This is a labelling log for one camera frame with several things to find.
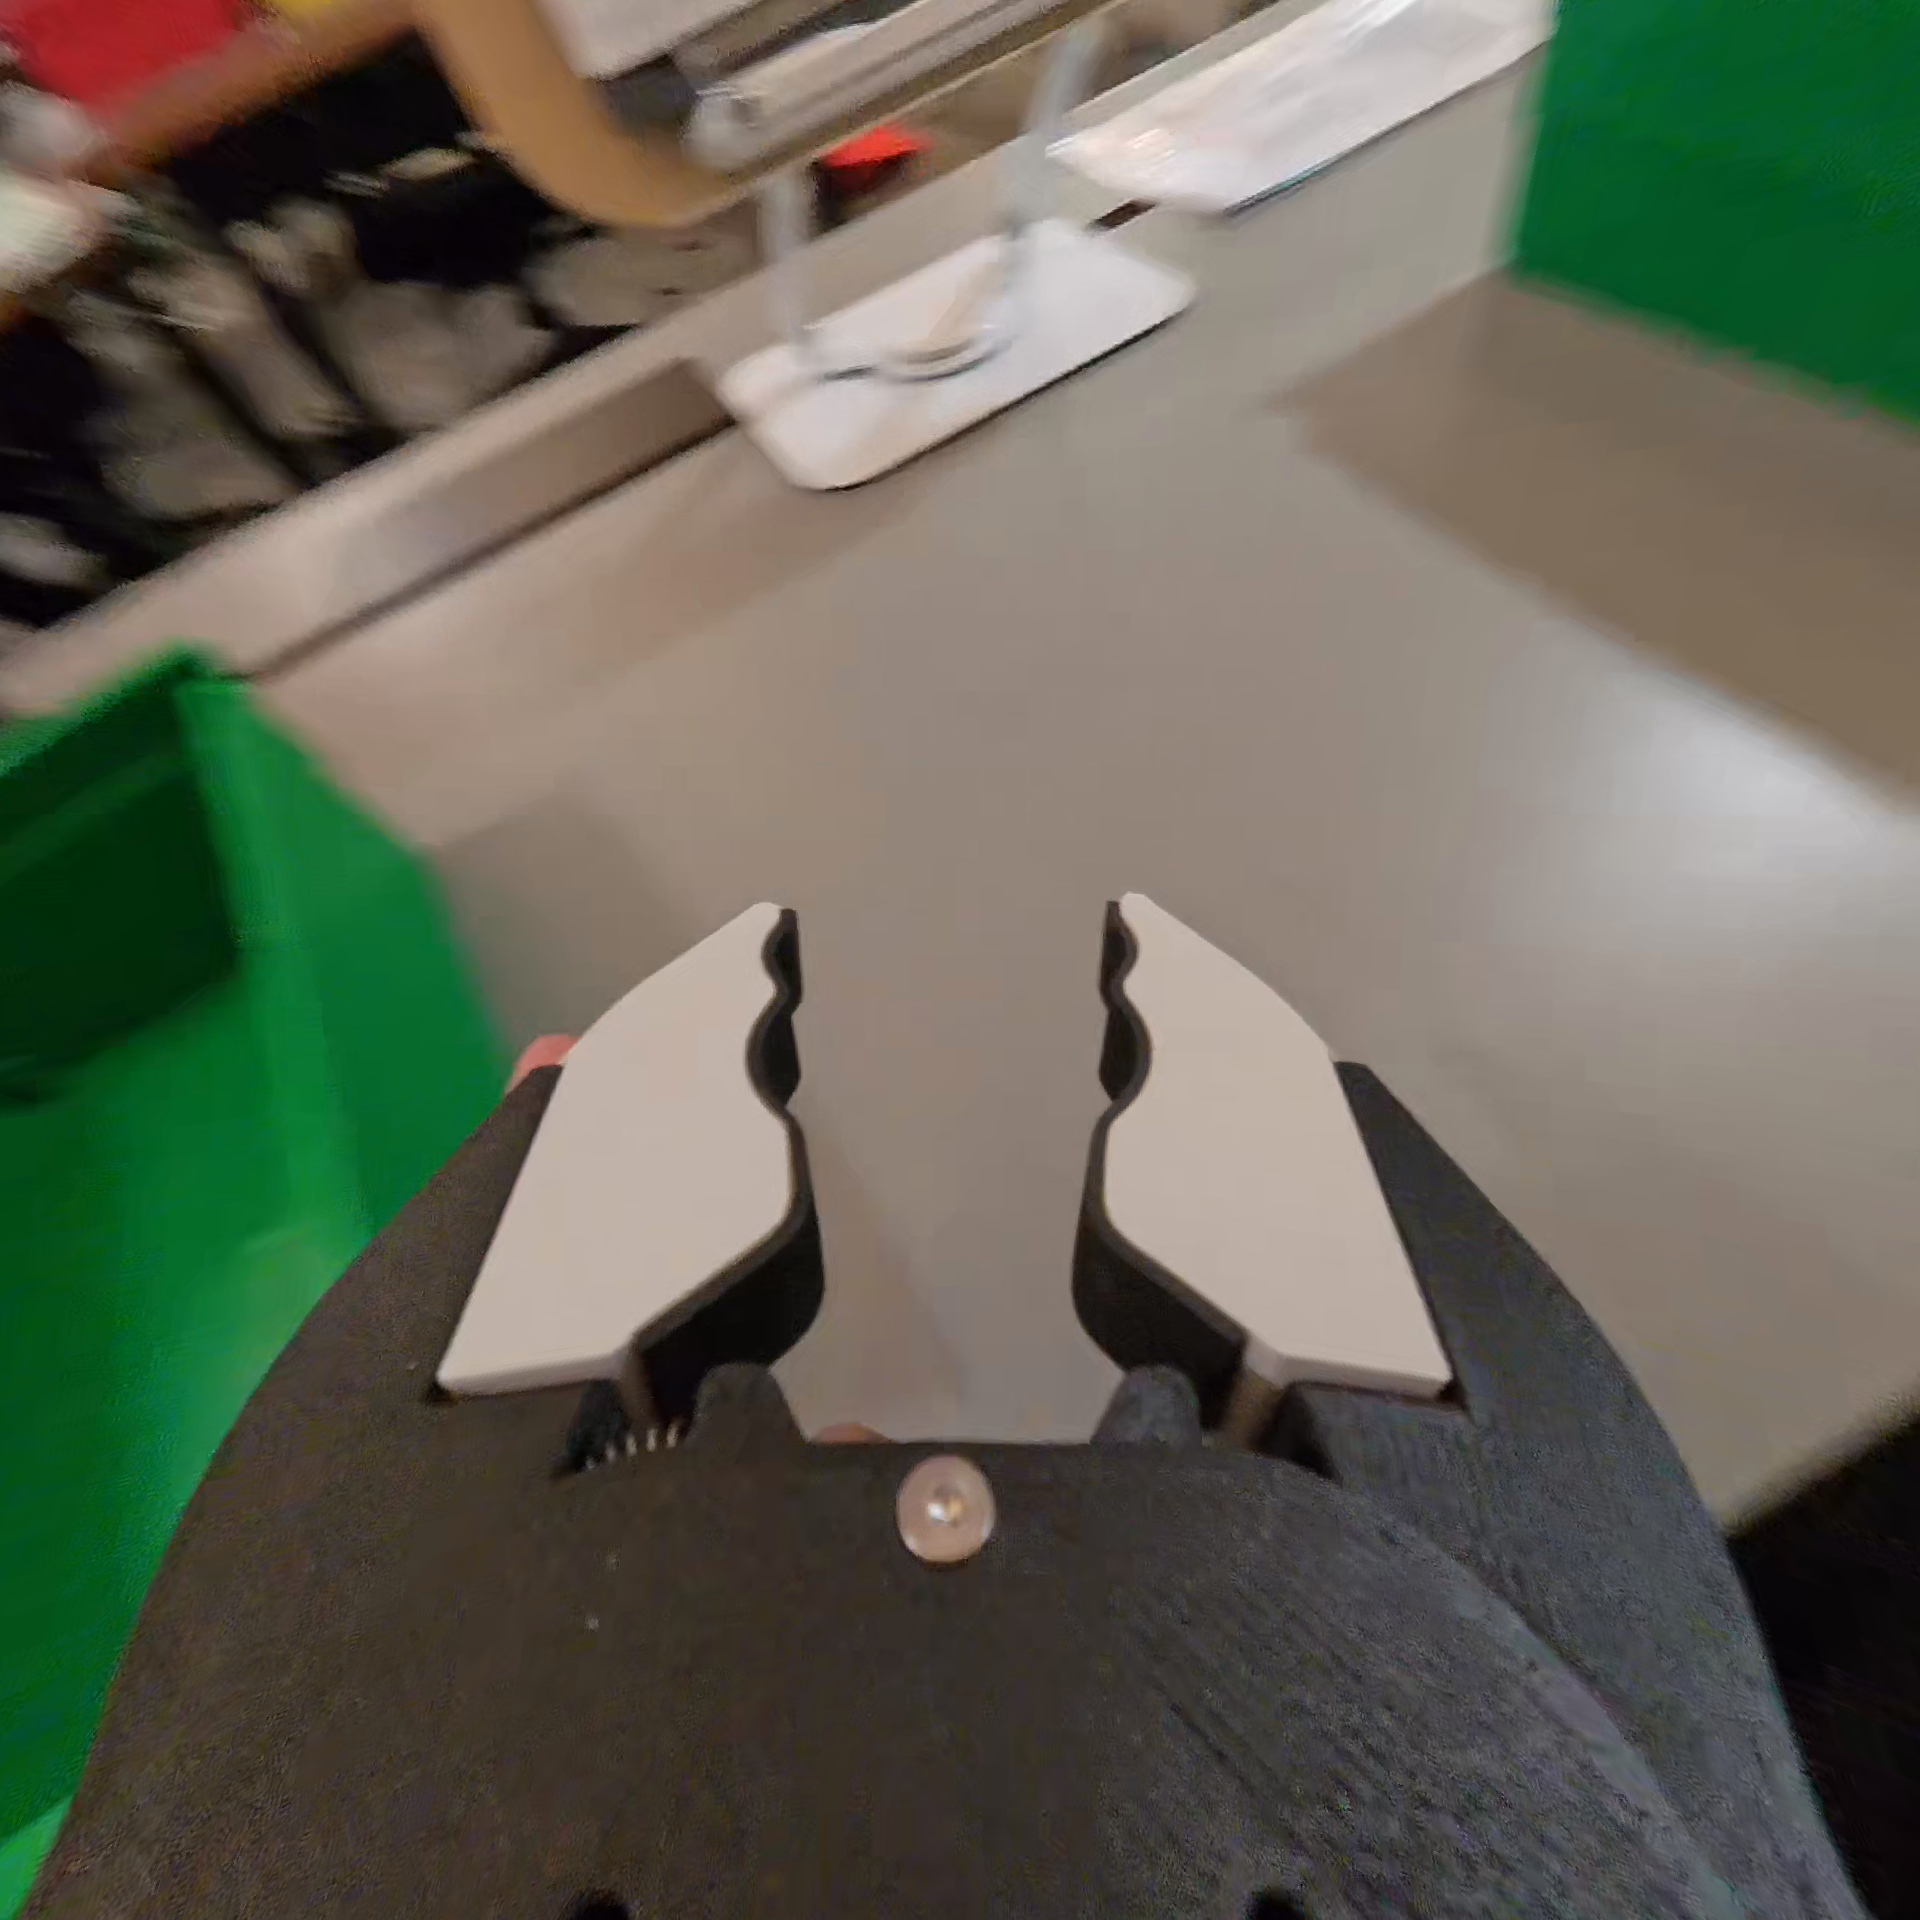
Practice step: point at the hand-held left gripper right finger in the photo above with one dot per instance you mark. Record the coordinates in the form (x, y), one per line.
(1259, 1198)

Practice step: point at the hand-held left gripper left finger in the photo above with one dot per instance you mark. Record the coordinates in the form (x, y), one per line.
(627, 1198)

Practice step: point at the green plastic bin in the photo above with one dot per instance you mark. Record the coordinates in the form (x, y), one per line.
(1724, 181)
(181, 1198)

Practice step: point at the grey desk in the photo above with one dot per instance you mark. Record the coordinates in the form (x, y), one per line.
(1050, 720)

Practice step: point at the white document stand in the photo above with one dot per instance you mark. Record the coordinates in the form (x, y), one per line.
(962, 374)

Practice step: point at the small black red device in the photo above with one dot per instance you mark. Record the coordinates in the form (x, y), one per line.
(871, 158)

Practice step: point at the laminated paper sheet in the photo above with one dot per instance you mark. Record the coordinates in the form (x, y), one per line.
(1288, 103)

